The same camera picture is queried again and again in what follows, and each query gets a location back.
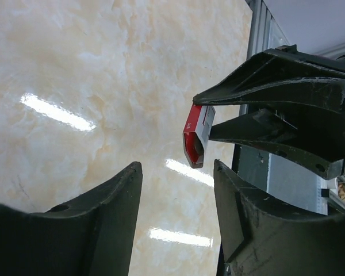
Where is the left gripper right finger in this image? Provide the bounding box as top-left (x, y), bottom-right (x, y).
top-left (213, 160), bottom-right (345, 275)

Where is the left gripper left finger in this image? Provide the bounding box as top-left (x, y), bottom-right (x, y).
top-left (0, 162), bottom-right (143, 275)

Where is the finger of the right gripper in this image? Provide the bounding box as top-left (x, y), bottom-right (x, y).
top-left (209, 109), bottom-right (345, 180)
top-left (193, 45), bottom-right (345, 113)

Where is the red staple box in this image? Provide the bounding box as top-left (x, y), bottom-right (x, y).
top-left (182, 104), bottom-right (216, 168)

